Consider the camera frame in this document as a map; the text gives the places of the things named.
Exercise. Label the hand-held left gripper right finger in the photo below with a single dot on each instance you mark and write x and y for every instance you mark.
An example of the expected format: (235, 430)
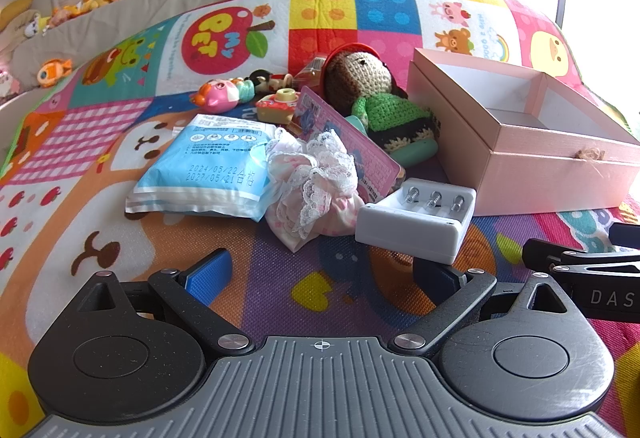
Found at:
(437, 275)

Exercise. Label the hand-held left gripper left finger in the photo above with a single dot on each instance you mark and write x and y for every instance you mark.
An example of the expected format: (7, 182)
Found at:
(207, 275)

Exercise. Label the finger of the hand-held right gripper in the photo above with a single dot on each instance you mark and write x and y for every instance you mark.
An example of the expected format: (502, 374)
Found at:
(625, 235)
(550, 253)

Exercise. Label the white battery charger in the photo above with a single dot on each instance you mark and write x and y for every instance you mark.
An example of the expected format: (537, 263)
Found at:
(405, 233)

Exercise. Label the pink cardboard box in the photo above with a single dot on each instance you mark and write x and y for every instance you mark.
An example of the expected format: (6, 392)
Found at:
(525, 168)

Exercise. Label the pink lace cloth pouch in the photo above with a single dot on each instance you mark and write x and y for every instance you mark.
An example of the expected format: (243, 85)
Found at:
(310, 188)

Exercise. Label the pink card package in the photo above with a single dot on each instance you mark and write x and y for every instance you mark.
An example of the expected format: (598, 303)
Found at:
(325, 114)

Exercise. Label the crochet doll with red hat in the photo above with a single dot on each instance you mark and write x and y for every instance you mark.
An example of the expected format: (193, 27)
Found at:
(360, 73)

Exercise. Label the colourful printed play mat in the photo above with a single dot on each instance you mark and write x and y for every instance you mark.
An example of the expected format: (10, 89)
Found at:
(150, 238)

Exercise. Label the pink pig toy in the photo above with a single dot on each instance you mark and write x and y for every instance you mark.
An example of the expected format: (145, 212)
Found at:
(217, 96)

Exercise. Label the teal figure toy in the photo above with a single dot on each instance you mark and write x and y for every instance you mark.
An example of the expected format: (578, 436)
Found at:
(246, 91)

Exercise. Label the black and red figure toy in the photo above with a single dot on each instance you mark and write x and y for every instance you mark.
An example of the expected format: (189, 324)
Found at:
(265, 79)

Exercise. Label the red plastic packet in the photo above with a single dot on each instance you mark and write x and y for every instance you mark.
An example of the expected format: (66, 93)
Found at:
(310, 71)

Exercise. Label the orange fish plush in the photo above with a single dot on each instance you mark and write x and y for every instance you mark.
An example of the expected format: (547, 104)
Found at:
(52, 71)

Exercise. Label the pink plush toy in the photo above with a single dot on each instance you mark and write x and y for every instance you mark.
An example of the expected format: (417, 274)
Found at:
(7, 81)

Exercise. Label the yellow plush toy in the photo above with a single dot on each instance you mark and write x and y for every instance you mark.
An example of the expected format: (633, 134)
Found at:
(70, 12)

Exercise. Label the yellow eared rabbit plush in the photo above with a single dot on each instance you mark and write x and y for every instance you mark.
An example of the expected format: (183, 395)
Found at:
(12, 13)

